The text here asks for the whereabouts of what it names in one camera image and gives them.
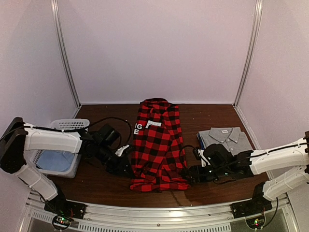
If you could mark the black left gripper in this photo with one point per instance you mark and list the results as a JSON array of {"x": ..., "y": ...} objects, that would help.
[{"x": 119, "y": 168}]

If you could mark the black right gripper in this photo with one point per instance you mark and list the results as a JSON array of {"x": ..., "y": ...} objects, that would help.
[{"x": 197, "y": 176}]

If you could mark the red black plaid shirt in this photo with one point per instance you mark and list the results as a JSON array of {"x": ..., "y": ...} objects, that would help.
[{"x": 157, "y": 160}]

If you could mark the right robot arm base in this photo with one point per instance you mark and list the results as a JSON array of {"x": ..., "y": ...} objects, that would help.
[{"x": 254, "y": 209}]

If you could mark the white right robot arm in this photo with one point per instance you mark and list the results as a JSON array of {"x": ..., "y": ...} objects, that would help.
[{"x": 293, "y": 158}]

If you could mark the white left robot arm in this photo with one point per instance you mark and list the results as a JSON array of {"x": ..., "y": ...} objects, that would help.
[{"x": 20, "y": 138}]

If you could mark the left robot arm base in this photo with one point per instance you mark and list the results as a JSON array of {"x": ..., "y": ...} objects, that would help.
[{"x": 65, "y": 211}]

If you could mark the grey folded button shirt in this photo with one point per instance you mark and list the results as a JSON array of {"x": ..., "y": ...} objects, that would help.
[{"x": 233, "y": 139}]

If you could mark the white plastic laundry basket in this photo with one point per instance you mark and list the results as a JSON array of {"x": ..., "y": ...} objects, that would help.
[{"x": 62, "y": 124}]

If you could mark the light blue folded shirt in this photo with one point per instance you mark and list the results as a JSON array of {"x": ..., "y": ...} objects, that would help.
[{"x": 51, "y": 160}]

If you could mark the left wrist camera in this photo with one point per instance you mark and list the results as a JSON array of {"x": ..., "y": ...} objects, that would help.
[{"x": 106, "y": 136}]

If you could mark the aluminium front rail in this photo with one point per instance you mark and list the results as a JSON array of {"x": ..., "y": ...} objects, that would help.
[{"x": 209, "y": 218}]

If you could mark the aluminium corner post right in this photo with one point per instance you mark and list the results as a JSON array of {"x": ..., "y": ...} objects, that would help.
[{"x": 257, "y": 18}]

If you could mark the aluminium corner post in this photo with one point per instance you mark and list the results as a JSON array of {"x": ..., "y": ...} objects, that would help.
[
  {"x": 257, "y": 18},
  {"x": 63, "y": 52}
]

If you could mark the aluminium corner post left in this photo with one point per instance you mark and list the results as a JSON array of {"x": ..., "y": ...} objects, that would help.
[{"x": 63, "y": 52}]

